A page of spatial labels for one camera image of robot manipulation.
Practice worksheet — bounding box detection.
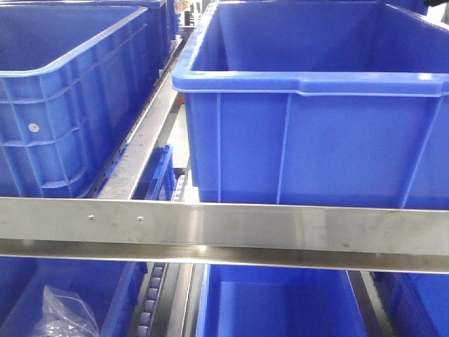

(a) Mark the steel roller track divider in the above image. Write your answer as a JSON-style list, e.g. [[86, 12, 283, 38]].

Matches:
[[90, 35, 184, 199]]

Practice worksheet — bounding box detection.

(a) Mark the blue crate upper right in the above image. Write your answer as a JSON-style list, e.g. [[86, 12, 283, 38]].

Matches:
[[173, 1, 448, 210]]

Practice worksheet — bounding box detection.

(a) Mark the blue crate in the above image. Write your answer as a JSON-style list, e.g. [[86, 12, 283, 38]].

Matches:
[[173, 1, 448, 210], [196, 265, 368, 336], [1, 257, 147, 336], [1, 1, 169, 197], [374, 272, 448, 336]]

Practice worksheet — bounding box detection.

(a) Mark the blue crate lower middle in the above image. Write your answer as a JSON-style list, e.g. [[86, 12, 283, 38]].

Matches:
[[196, 265, 368, 336]]

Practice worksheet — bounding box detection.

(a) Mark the blue crate lower left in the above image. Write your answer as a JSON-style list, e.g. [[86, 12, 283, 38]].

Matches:
[[1, 257, 147, 336]]

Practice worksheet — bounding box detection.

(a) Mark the blue crate upper left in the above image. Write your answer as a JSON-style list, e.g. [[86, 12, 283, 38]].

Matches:
[[1, 1, 169, 197]]

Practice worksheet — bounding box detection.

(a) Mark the clear plastic bag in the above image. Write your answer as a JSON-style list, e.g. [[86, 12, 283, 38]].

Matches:
[[31, 286, 100, 336]]

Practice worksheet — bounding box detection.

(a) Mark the blue crate lower right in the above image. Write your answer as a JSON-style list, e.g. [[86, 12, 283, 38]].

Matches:
[[374, 272, 448, 336]]

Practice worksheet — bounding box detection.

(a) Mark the upper steel shelf rail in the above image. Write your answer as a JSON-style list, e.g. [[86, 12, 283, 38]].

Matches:
[[1, 197, 448, 273]]

